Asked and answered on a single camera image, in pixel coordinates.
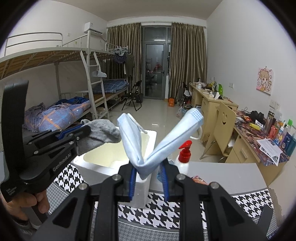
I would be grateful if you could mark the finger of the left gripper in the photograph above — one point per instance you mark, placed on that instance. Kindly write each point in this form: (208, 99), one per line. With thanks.
(78, 135)
(69, 130)

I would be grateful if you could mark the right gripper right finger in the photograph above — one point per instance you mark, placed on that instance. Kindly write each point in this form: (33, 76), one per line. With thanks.
(172, 192)

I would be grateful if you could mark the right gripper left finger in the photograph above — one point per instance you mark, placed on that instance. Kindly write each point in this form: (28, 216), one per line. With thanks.
(126, 188)

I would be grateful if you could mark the grey sock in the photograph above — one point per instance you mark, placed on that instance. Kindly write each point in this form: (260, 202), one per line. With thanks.
(101, 131)

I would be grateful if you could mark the left hand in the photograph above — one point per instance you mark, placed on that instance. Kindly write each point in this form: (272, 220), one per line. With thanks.
(24, 200)

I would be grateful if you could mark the white pump lotion bottle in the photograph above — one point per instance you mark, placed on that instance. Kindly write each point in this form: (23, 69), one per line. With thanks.
(182, 160)

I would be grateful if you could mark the white foam box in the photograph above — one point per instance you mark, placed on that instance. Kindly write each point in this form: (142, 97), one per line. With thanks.
(100, 163)

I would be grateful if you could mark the red snack packet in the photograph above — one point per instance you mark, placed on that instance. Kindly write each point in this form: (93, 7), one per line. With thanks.
(199, 180)

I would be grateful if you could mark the blue plaid bedding bundle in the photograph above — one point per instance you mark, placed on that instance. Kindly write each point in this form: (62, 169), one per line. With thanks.
(59, 116)

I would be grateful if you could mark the metal bunk bed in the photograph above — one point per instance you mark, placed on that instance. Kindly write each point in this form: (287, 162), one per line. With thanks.
(59, 70)

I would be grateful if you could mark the black folding chair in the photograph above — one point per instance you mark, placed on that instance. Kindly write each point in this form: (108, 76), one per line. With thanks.
(133, 96)

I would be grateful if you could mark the orange bucket on floor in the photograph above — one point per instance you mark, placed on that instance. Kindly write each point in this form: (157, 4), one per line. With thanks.
(171, 102)

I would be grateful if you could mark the wooden smiley chair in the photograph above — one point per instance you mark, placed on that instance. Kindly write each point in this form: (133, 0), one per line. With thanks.
(222, 129)

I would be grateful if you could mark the wooden desk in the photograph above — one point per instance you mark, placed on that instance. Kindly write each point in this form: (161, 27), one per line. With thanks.
(238, 142)

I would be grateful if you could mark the white papers on desk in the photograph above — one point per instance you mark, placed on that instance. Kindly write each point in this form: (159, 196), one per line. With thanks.
(268, 147)

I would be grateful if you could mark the white air conditioner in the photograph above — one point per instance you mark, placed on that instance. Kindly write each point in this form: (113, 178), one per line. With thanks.
(88, 27)

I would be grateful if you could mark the brown curtain left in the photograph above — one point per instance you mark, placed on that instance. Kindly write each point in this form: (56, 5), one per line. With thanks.
(125, 41)

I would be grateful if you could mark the brown curtain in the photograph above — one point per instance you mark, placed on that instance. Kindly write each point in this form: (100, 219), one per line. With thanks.
(125, 41)
(188, 56)

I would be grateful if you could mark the balcony glass door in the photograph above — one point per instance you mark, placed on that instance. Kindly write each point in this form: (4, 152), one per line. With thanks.
(156, 43)

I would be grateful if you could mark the blue box on desk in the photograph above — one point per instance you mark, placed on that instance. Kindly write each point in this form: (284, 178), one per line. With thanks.
(288, 144)

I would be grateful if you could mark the brown curtain right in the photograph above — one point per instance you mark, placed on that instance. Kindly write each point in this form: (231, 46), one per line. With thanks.
(188, 56)

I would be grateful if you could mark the anime girl poster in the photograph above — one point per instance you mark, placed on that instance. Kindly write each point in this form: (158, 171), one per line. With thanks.
(265, 80)

